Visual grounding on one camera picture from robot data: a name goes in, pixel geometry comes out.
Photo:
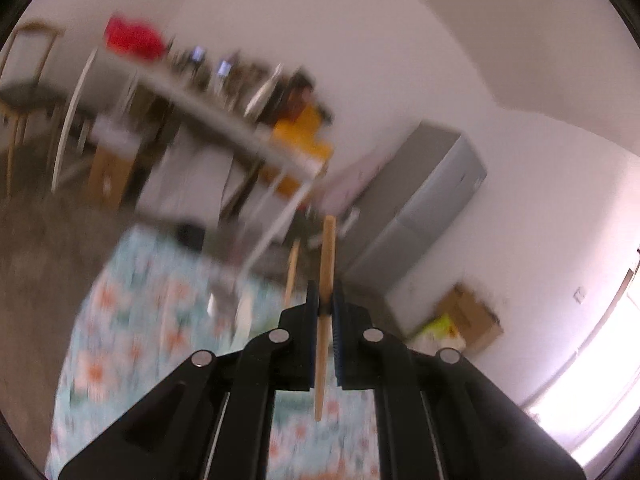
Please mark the white table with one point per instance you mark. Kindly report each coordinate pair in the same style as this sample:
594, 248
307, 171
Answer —
220, 120

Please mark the floral blanket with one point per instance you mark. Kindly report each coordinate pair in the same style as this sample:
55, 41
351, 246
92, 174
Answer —
140, 320

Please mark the wooden chair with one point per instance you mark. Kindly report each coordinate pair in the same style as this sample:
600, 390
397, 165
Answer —
25, 95

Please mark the red cloth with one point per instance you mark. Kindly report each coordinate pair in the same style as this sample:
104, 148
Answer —
132, 37

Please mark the white storage box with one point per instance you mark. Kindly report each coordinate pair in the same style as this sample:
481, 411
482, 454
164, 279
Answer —
117, 132

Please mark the small cardboard box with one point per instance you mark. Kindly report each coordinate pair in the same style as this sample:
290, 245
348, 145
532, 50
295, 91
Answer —
110, 177

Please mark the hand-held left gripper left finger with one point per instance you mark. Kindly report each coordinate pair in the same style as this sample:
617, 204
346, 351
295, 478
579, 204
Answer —
312, 350

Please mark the yellow green bag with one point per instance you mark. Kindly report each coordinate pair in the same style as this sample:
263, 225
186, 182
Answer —
440, 330

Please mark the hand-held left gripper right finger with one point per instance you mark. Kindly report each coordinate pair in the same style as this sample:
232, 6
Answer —
339, 350

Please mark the wooden chopstick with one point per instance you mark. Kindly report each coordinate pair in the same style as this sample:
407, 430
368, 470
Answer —
327, 260
291, 272

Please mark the large cardboard box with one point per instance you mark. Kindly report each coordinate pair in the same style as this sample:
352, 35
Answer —
472, 317

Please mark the yellow box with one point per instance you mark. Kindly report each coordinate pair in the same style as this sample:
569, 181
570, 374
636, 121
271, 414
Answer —
300, 132

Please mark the grey refrigerator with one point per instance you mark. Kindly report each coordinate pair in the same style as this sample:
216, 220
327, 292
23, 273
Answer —
420, 200

